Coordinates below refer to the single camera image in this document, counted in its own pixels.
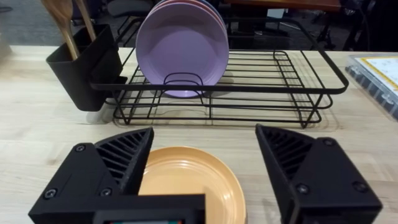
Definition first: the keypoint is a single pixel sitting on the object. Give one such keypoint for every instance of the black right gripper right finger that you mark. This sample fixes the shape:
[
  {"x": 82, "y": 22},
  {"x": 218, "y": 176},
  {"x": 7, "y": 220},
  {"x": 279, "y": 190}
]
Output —
[{"x": 317, "y": 174}]

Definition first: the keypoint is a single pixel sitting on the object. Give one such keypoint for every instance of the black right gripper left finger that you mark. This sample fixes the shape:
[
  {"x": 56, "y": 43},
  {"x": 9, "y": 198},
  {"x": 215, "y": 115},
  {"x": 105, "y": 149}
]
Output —
[{"x": 121, "y": 161}]

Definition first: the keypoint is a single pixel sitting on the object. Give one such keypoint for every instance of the orange plate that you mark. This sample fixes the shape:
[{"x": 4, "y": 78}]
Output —
[{"x": 192, "y": 180}]

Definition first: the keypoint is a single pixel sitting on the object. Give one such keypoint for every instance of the purple plate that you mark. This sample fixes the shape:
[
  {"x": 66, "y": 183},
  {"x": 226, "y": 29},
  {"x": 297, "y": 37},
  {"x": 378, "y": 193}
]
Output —
[{"x": 182, "y": 46}]

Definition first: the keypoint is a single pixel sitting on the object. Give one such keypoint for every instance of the pink plate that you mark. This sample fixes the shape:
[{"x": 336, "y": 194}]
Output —
[{"x": 199, "y": 4}]

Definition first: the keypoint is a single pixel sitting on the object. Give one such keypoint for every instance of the blue plate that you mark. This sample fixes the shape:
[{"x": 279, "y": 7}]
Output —
[{"x": 211, "y": 3}]

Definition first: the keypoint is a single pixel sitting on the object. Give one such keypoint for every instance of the black cutlery holder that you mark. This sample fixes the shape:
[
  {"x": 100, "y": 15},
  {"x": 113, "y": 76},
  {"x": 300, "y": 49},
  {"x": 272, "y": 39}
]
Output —
[{"x": 84, "y": 71}]

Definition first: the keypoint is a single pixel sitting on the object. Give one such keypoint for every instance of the clear plastic parts box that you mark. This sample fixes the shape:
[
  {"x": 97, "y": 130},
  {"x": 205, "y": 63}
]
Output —
[{"x": 374, "y": 77}]

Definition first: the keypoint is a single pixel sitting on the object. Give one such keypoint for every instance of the wooden spoon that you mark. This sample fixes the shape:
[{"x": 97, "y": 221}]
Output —
[{"x": 63, "y": 21}]

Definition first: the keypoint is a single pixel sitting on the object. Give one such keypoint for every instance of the black office chair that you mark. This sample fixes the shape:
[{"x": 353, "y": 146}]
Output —
[{"x": 130, "y": 7}]

